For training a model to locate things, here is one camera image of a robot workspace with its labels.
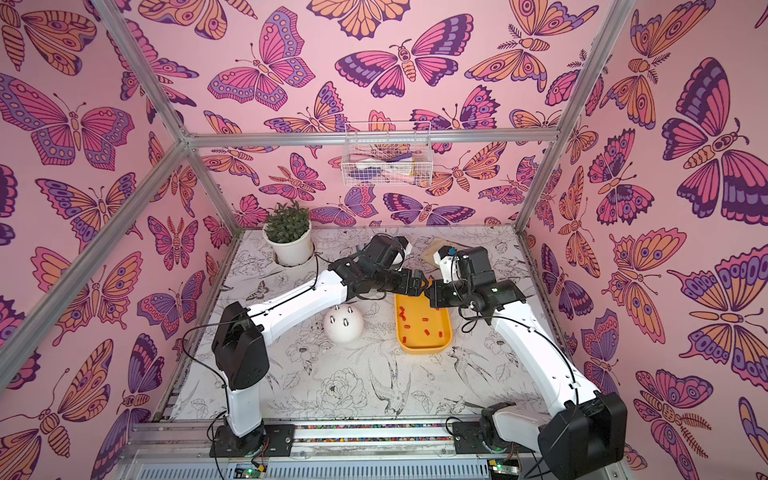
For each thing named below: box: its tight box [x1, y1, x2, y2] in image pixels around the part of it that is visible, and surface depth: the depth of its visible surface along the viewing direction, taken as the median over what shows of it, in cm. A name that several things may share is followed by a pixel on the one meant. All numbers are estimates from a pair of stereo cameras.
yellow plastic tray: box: [394, 292, 453, 355], surface depth 95 cm
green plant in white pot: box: [262, 200, 314, 267], surface depth 102 cm
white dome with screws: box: [323, 304, 364, 344], surface depth 87 cm
